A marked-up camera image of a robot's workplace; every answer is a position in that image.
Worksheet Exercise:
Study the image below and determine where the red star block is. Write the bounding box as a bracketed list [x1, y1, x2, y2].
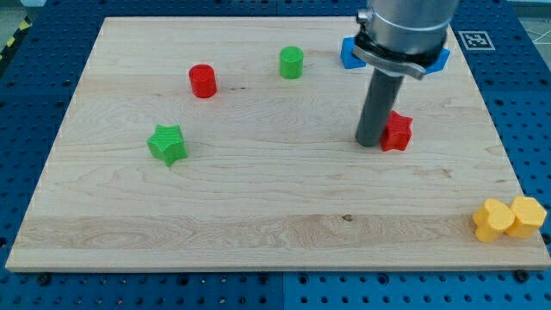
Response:
[380, 110, 413, 152]

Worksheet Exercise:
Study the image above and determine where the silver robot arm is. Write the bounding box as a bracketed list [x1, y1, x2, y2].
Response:
[352, 0, 458, 80]

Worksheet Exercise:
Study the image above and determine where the green star block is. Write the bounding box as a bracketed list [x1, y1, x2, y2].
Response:
[146, 125, 188, 167]

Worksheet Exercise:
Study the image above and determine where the yellow hexagon block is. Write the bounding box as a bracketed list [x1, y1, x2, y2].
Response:
[505, 196, 548, 239]

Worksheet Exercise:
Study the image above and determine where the wooden board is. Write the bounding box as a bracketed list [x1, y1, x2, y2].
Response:
[6, 17, 550, 272]

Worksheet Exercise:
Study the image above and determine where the green cylinder block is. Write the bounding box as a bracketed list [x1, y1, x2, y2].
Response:
[279, 46, 304, 79]

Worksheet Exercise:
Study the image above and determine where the red cylinder block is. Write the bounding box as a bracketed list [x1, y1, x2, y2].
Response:
[189, 64, 217, 98]

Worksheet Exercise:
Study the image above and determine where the blue block left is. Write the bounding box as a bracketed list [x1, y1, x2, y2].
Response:
[340, 37, 367, 69]

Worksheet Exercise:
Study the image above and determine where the blue block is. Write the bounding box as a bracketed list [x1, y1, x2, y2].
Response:
[340, 37, 367, 69]
[426, 48, 450, 74]

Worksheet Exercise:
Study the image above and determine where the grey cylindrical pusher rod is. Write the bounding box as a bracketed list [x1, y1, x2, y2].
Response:
[356, 69, 404, 147]

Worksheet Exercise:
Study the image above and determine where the blue block right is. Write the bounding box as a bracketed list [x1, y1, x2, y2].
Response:
[426, 48, 450, 74]

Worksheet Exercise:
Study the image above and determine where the yellow heart block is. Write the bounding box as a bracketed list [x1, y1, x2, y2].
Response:
[472, 198, 515, 243]

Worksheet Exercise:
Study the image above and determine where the white fiducial marker tag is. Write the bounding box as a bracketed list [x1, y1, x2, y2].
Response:
[458, 30, 495, 51]

